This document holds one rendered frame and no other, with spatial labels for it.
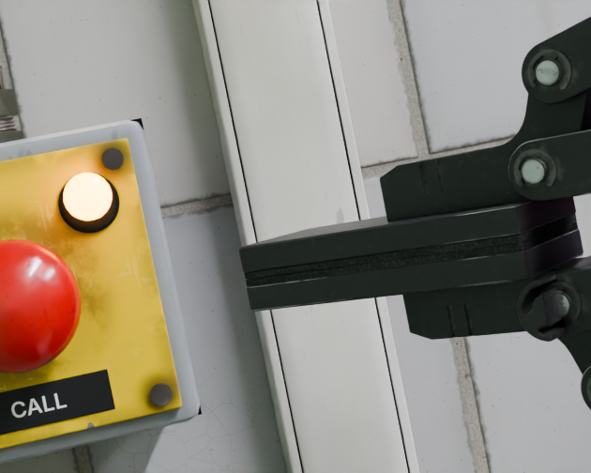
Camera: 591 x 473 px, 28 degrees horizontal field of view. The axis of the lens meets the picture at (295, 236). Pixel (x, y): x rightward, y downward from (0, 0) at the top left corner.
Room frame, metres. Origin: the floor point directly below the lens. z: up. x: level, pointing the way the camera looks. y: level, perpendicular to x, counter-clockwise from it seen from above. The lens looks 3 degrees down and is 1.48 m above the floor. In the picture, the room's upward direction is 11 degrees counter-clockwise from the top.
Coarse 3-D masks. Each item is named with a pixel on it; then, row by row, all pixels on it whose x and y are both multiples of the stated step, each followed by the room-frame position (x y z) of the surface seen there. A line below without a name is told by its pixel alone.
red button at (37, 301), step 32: (0, 256) 0.34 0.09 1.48; (32, 256) 0.35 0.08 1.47; (0, 288) 0.34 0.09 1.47; (32, 288) 0.34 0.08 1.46; (64, 288) 0.35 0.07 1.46; (0, 320) 0.34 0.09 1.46; (32, 320) 0.34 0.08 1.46; (64, 320) 0.35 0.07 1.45; (0, 352) 0.34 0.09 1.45; (32, 352) 0.34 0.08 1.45
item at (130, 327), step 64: (128, 128) 0.38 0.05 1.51; (0, 192) 0.37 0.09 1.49; (128, 192) 0.37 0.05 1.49; (64, 256) 0.37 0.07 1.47; (128, 256) 0.37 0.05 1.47; (128, 320) 0.37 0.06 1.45; (0, 384) 0.37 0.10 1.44; (64, 384) 0.37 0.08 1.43; (128, 384) 0.37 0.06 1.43; (192, 384) 0.38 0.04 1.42; (0, 448) 0.36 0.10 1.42; (64, 448) 0.37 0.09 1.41
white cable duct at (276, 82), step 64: (192, 0) 0.45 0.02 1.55; (256, 0) 0.44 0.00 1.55; (320, 0) 0.44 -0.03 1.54; (256, 64) 0.44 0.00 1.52; (320, 64) 0.44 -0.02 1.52; (256, 128) 0.44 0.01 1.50; (320, 128) 0.44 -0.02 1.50; (256, 192) 0.44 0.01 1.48; (320, 192) 0.44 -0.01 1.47; (256, 320) 0.45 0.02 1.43; (320, 320) 0.44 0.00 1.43; (384, 320) 0.44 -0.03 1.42; (320, 384) 0.44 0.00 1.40; (384, 384) 0.44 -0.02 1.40; (320, 448) 0.44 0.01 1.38; (384, 448) 0.44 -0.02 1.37
